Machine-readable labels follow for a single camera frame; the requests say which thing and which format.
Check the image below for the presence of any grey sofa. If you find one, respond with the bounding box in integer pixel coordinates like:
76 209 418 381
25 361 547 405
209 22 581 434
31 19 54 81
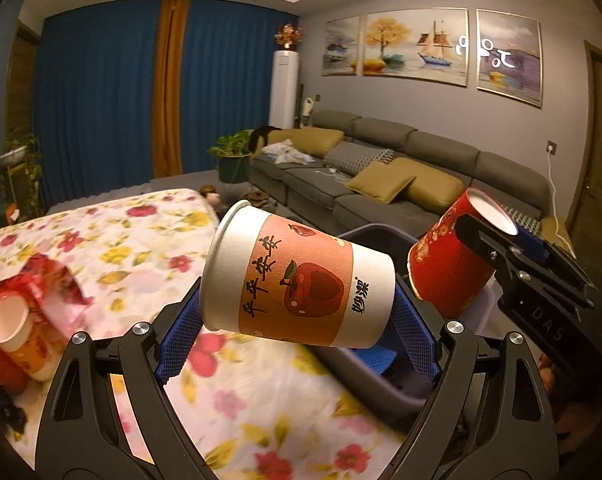
248 110 582 261

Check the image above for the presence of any small orange print paper cup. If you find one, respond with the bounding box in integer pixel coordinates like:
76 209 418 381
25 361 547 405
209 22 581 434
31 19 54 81
0 296 49 382

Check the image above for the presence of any black plastic bag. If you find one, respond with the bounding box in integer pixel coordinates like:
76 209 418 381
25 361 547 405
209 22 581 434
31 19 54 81
0 374 29 430

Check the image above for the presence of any blue curtain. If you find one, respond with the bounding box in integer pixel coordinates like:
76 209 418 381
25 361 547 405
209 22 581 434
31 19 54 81
33 0 163 206
181 0 302 173

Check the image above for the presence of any sailing ship wall painting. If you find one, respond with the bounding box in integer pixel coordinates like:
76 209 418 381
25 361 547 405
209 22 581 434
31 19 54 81
363 8 469 89

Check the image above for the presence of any brown wooden panel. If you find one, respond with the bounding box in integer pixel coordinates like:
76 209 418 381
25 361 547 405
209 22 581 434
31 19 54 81
6 25 42 136

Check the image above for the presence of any red paper cup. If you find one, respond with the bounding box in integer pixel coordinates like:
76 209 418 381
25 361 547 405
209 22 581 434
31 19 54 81
0 330 29 393
407 187 519 317

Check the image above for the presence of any long yellow cushion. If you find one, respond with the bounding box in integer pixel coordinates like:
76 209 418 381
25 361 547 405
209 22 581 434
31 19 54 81
263 128 345 158

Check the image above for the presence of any purple wall painting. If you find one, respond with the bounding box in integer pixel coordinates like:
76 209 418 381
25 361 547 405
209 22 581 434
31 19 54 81
475 8 543 107

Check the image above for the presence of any artificial flower arrangement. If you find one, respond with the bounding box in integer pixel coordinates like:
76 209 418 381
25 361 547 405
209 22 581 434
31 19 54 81
275 22 304 52

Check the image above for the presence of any potted plant on gold stand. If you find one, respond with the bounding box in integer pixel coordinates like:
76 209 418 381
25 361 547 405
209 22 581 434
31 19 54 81
0 135 44 216

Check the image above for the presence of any black white patterned cushion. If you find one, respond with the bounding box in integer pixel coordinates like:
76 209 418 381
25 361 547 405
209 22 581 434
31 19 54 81
326 141 394 173
506 207 543 236

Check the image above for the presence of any small grey wall painting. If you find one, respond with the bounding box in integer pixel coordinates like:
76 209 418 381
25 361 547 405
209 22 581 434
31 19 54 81
322 16 362 77

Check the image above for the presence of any white standing air conditioner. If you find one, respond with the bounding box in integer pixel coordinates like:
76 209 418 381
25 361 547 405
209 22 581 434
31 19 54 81
271 51 300 130

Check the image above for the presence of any white apple print paper cup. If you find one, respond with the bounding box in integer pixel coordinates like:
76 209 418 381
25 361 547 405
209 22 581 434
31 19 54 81
200 200 397 350

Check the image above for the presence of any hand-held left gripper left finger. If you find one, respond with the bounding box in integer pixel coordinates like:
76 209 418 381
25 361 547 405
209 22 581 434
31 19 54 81
36 277 204 480

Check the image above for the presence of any white charging cable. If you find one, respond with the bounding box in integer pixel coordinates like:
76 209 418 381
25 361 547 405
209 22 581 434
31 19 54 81
545 150 573 241

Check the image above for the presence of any orange curtain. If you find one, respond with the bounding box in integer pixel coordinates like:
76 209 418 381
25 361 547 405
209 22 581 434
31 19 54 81
151 0 191 177

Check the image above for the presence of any grey plastic bin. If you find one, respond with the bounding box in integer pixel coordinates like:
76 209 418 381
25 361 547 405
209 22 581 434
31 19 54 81
311 223 504 416

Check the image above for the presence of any potted plant in green pot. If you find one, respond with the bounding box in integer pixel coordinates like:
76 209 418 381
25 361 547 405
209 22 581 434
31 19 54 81
208 130 254 183

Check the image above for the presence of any white cloth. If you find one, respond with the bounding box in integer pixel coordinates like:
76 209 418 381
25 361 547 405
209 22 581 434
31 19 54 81
271 142 314 165

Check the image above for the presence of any floral tablecloth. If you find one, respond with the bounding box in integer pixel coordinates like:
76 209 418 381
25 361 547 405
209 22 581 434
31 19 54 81
0 187 412 480

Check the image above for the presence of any red plastic wrapper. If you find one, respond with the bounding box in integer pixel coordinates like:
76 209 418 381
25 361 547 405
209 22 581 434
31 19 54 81
0 254 94 333

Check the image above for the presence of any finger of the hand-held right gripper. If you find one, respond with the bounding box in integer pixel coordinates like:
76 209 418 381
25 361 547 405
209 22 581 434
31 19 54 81
511 225 598 292
454 214 597 311

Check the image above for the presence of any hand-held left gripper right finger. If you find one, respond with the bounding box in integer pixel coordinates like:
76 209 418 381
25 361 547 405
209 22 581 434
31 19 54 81
376 275 557 480

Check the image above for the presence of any dark cloth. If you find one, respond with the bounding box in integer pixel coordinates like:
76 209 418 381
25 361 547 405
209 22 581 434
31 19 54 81
251 126 282 153

